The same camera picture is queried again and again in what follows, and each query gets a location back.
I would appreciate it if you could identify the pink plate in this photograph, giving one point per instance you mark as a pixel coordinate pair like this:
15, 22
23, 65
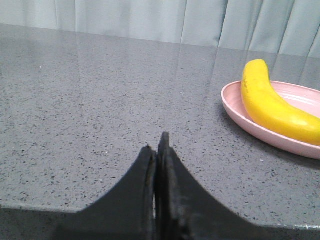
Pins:
301, 97

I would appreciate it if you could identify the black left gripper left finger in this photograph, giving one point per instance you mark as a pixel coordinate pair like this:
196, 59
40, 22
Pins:
124, 213

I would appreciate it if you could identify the yellow banana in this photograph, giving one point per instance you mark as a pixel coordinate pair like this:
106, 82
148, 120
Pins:
269, 110

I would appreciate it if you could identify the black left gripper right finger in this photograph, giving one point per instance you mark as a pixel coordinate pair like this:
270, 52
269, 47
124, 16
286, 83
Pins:
186, 211

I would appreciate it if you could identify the pale grey curtain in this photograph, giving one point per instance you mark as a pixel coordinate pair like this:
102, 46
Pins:
289, 27

